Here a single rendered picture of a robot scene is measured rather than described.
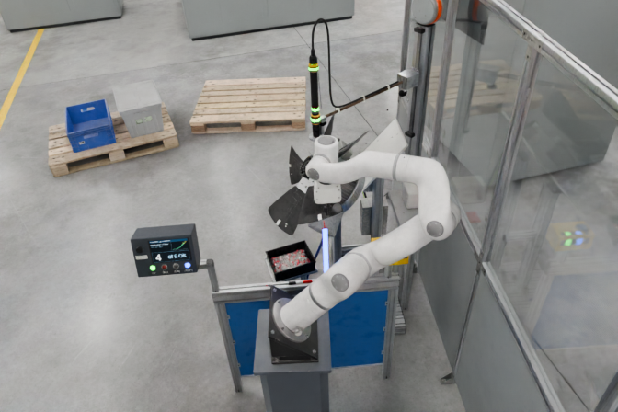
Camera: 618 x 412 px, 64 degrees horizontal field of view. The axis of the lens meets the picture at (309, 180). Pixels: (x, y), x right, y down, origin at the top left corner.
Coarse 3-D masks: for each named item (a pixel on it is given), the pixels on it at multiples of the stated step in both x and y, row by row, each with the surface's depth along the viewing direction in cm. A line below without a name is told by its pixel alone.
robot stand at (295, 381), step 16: (320, 320) 209; (320, 336) 203; (256, 352) 198; (320, 352) 197; (256, 368) 192; (272, 368) 192; (288, 368) 192; (304, 368) 192; (320, 368) 191; (272, 384) 198; (288, 384) 198; (304, 384) 199; (320, 384) 199; (272, 400) 205; (288, 400) 206; (304, 400) 206; (320, 400) 206
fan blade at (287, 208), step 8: (288, 192) 258; (296, 192) 256; (280, 200) 260; (288, 200) 257; (296, 200) 255; (272, 208) 263; (280, 208) 259; (288, 208) 257; (296, 208) 255; (272, 216) 262; (280, 216) 258; (288, 216) 256; (296, 216) 254; (280, 224) 257; (288, 224) 255; (296, 224) 253; (288, 232) 254
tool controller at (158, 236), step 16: (192, 224) 216; (144, 240) 208; (160, 240) 208; (176, 240) 208; (192, 240) 209; (144, 256) 210; (176, 256) 211; (192, 256) 212; (144, 272) 213; (160, 272) 214; (176, 272) 214; (192, 272) 215
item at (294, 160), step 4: (292, 148) 278; (292, 152) 277; (292, 156) 277; (296, 156) 271; (292, 160) 277; (296, 160) 272; (300, 160) 266; (292, 164) 278; (296, 164) 272; (300, 164) 267; (292, 168) 279; (296, 168) 274; (292, 172) 280; (296, 172) 276; (292, 176) 281; (296, 176) 277; (300, 176) 273; (292, 180) 282; (296, 180) 278; (300, 180) 275; (292, 184) 283
